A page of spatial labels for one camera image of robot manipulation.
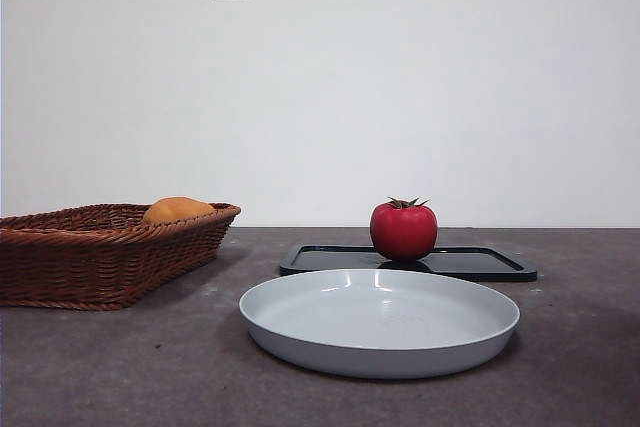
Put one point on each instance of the red tomato with green stem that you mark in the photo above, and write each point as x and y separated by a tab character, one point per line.
402	232

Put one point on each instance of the black rectangular tray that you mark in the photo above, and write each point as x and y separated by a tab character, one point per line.
325	259

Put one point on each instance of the pale grey round plate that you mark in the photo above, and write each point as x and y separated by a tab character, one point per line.
375	317

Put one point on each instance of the orange potato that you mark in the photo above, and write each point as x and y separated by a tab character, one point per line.
175	209

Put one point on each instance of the brown wicker basket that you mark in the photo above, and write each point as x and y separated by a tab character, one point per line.
100	267

